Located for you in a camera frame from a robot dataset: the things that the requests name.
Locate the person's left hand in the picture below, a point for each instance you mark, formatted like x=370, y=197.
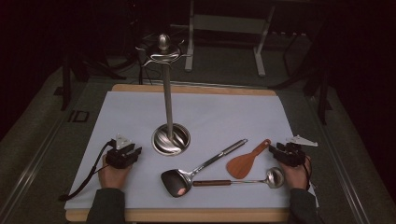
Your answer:
x=112, y=177

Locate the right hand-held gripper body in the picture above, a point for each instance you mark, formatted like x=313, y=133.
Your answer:
x=292, y=155

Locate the metal floor rail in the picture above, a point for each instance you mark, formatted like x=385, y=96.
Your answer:
x=339, y=161
x=29, y=172

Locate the black metal stand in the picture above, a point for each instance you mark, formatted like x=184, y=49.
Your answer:
x=323, y=93

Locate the black tripod stand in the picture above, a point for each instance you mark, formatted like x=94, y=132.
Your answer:
x=66, y=84

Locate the person's right hand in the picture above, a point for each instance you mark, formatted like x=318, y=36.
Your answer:
x=297, y=177

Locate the white table mat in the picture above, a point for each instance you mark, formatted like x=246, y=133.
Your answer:
x=218, y=115

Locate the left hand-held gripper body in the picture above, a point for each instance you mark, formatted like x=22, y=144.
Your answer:
x=118, y=157

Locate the black floor bracket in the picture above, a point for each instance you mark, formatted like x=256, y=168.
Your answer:
x=78, y=116

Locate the wooden rice paddle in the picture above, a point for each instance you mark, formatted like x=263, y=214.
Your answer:
x=241, y=166

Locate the steel wok turner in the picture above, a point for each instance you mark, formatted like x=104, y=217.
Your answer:
x=218, y=157

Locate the white metal frame stand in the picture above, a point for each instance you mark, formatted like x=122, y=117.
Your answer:
x=229, y=24

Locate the steel utensil rack stand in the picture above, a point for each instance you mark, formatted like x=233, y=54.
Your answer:
x=170, y=141

